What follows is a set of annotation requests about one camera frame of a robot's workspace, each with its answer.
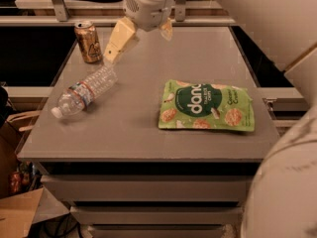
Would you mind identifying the metal frame rail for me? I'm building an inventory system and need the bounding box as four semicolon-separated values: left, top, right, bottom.
0;0;236;26

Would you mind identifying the green rice crisps bag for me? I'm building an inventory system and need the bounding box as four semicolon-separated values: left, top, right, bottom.
158;79;255;132

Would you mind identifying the brown paper bag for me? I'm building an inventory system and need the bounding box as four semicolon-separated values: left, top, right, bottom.
6;110;41;132

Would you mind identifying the gold soda can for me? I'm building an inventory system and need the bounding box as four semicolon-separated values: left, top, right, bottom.
74;21;102;63

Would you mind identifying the clear plastic water bottle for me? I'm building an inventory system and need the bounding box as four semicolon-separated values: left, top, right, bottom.
51;64;118;119

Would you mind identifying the grey drawer cabinet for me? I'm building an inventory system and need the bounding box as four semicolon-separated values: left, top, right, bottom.
20;27;278;238

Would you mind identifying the cardboard box lower left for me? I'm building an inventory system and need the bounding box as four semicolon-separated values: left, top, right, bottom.
0;188;43;238

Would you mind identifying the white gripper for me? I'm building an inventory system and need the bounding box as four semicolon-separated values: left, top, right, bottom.
104;0;174;63

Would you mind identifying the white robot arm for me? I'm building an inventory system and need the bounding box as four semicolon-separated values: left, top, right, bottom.
216;0;317;238

